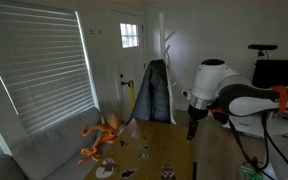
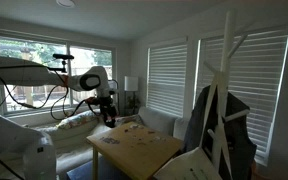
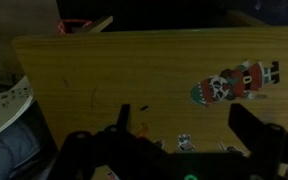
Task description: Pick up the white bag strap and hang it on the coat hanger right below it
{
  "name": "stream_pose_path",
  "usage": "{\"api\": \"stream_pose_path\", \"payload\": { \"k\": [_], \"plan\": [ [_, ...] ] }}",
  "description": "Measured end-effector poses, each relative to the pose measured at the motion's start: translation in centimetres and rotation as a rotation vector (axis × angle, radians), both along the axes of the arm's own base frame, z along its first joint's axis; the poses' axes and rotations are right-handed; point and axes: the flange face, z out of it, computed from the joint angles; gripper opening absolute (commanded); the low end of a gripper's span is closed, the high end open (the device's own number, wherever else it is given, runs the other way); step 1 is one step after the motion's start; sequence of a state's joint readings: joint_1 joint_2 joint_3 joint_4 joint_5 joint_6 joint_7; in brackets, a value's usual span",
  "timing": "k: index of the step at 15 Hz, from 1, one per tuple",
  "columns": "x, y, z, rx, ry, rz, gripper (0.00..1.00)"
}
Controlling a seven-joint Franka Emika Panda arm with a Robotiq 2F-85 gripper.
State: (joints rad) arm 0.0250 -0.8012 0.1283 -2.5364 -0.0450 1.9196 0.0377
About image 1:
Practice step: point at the santa sticker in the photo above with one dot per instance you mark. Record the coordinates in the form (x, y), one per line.
(167, 172)

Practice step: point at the dark grey puffer jacket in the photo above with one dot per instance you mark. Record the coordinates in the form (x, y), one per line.
(152, 102)

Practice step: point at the yellow umbrella on door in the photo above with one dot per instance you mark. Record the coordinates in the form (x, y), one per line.
(130, 84)

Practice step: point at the white door with window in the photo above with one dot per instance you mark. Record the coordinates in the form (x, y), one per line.
(129, 50)

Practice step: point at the snowman sticker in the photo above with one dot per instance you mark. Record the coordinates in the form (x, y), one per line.
(106, 169)

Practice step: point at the white window blinds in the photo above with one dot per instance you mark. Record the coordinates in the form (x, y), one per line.
(43, 64)

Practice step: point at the white coat rack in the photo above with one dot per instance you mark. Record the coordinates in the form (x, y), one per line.
(164, 56)

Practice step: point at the grey sofa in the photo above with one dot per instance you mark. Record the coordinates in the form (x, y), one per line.
(53, 154)

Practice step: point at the wooden table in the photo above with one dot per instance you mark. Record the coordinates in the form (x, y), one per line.
(144, 147)

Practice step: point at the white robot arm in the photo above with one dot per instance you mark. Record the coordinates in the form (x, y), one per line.
(224, 92)

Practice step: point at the white low cabinet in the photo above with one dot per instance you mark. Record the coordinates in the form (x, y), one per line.
(251, 125)

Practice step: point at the orange octopus plush toy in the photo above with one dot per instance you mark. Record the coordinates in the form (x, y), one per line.
(109, 132)

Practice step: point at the black camera on stand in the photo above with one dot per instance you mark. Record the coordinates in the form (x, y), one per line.
(261, 47)

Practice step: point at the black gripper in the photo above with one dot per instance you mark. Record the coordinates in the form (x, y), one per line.
(195, 116)

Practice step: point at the green lit electronics box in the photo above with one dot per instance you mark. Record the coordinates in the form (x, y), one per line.
(247, 173)

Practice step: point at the black monitor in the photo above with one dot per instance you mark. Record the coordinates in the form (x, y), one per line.
(270, 73)

